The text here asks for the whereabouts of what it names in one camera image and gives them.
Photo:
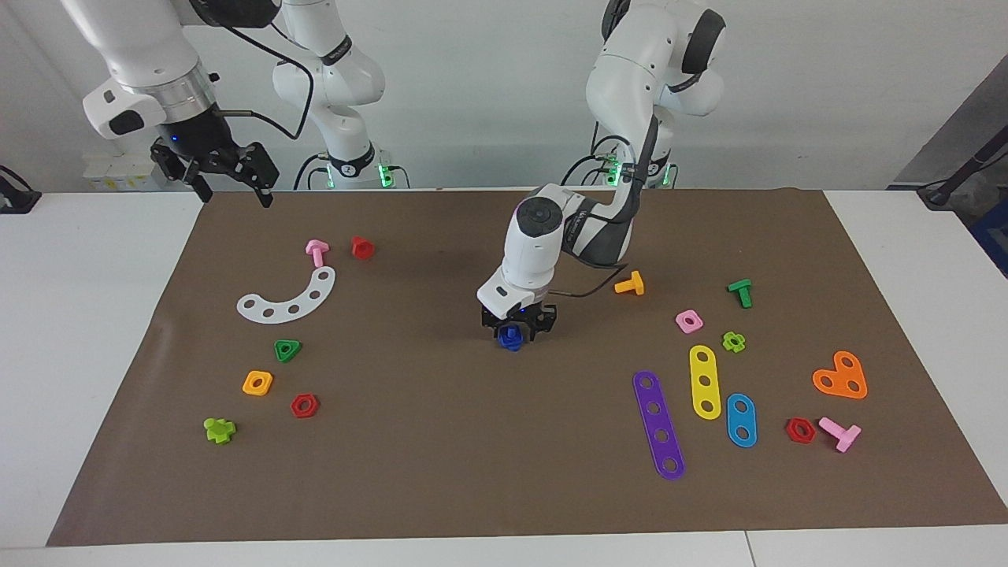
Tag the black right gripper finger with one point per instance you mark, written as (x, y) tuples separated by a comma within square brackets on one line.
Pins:
[(264, 169), (200, 181)]

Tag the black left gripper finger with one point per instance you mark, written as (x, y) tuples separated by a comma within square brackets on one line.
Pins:
[(539, 330), (496, 331)]

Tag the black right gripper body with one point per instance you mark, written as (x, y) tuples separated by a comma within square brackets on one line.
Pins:
[(197, 142)]

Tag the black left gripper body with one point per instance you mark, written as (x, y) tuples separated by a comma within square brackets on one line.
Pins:
[(543, 311)]

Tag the blue square toy nut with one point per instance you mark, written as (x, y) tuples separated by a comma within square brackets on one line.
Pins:
[(504, 335)]

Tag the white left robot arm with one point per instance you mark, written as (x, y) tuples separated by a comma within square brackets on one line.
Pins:
[(535, 252)]

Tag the white box with yellow label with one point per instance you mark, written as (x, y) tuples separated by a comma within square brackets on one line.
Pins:
[(118, 169)]

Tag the orange toy bolt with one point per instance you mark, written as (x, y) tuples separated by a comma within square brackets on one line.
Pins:
[(634, 283)]

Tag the pink toy bolt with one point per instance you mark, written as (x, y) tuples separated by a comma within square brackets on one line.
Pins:
[(846, 435), (316, 248)]

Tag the red toy bolt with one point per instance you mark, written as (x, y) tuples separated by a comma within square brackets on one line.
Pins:
[(362, 249)]

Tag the purple four-hole strip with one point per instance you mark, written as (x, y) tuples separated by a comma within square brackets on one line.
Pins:
[(650, 396)]

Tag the pink square toy nut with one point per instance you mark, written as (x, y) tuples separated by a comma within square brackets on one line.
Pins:
[(680, 323)]

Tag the white curved five-hole plate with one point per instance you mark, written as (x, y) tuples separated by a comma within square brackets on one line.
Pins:
[(305, 302)]

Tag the brown table mat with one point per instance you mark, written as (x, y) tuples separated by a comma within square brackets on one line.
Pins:
[(472, 472)]

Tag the yellow three-hole strip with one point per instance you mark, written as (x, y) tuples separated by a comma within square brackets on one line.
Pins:
[(702, 368)]

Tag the lime green flower nut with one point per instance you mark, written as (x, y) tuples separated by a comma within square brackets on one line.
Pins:
[(728, 343)]

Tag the green triangle toy nut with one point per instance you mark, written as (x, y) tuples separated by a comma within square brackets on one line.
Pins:
[(280, 356)]

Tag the dark green toy bolt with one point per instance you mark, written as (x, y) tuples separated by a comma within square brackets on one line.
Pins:
[(742, 290)]

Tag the orange square toy nut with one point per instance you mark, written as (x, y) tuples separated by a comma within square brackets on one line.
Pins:
[(248, 384)]

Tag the red hexagon toy nut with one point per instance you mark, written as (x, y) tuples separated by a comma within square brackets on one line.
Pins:
[(791, 431), (296, 406)]

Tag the blue two-hole strip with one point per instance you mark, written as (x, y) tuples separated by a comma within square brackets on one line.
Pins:
[(740, 420)]

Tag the lime green toy bolt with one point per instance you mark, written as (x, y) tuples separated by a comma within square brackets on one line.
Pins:
[(218, 431)]

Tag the orange three-hole corner plate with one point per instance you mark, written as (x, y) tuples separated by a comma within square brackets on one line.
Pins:
[(841, 378)]

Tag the black stand pole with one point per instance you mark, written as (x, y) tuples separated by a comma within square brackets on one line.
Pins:
[(937, 193)]

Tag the blue crate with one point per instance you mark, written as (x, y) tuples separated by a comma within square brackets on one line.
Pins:
[(994, 236)]

